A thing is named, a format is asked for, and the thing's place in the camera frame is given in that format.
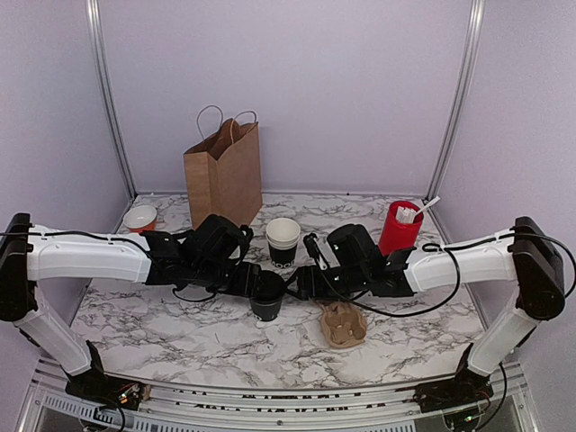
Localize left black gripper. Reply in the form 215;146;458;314
191;260;268;300

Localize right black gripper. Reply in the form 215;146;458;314
282;265;368;302

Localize black plastic cup lid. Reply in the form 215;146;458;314
251;270;284;304

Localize black paper coffee cup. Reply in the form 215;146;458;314
250;296;283;322

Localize cardboard cup carrier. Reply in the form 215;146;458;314
317;301;367;349

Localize brown paper bag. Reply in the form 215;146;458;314
184;110;263;229

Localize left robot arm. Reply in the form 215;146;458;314
1;213;265;410

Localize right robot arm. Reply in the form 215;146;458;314
287;217;574;413

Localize stack of paper cups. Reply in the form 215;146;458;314
265;218;301;269

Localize red cylindrical container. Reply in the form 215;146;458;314
378;201;424;256

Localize sugar packets in container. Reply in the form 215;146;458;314
396;206;419;224

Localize orange white bowl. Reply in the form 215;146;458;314
122;205;158;233

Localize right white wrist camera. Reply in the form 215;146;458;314
312;245;329;271

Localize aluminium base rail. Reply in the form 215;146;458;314
16;358;541;431

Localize right aluminium frame post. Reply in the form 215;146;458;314
426;0;486;199

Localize aluminium frame post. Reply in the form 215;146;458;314
85;0;137;201
426;0;486;199

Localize left aluminium frame post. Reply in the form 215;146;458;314
85;0;137;201

